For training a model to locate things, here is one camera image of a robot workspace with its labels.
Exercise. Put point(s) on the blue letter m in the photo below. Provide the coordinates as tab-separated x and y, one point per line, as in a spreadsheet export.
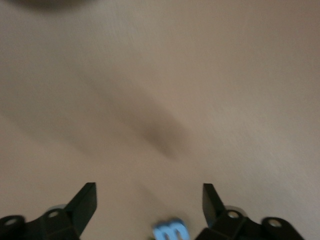
170	231

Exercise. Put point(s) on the brown table mat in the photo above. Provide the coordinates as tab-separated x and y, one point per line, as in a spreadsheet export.
175	75

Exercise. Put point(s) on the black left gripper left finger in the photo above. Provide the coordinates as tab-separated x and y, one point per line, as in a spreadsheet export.
80	207

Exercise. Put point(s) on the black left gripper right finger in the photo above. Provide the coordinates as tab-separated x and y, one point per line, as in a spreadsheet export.
213	207

